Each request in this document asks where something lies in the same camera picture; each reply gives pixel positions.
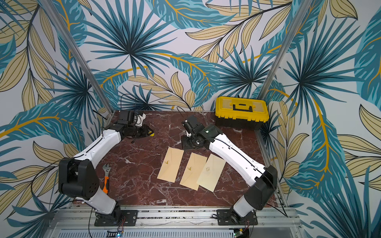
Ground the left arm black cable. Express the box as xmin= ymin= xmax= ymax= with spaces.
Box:
xmin=119 ymin=93 xmax=140 ymax=112

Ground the right aluminium corner post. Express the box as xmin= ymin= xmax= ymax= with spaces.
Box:
xmin=257 ymin=0 xmax=312 ymax=100

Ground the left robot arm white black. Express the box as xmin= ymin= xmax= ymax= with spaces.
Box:
xmin=59 ymin=110 xmax=154 ymax=226

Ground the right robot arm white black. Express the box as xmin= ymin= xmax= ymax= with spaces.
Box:
xmin=182 ymin=116 xmax=278 ymax=225

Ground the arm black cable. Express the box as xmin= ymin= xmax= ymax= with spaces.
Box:
xmin=214 ymin=136 xmax=288 ymax=218
xmin=119 ymin=93 xmax=140 ymax=112

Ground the left aluminium corner post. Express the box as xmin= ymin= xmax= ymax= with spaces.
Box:
xmin=40 ymin=0 xmax=114 ymax=114

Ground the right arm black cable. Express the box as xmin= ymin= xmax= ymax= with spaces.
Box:
xmin=214 ymin=136 xmax=288 ymax=218

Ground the orange adjustable wrench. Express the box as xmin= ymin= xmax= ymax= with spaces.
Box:
xmin=103 ymin=164 xmax=111 ymax=194

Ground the yellow black toolbox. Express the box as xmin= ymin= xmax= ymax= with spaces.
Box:
xmin=215 ymin=97 xmax=269 ymax=131

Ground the aluminium corner post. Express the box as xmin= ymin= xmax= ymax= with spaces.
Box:
xmin=257 ymin=0 xmax=312 ymax=100
xmin=40 ymin=0 xmax=114 ymax=114

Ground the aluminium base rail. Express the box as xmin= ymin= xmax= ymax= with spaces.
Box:
xmin=44 ymin=206 xmax=307 ymax=238

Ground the manila envelope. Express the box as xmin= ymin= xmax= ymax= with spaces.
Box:
xmin=157 ymin=147 xmax=184 ymax=182
xmin=180 ymin=153 xmax=207 ymax=191
xmin=197 ymin=154 xmax=226 ymax=192

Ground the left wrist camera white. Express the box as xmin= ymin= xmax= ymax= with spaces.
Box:
xmin=136 ymin=113 xmax=146 ymax=127

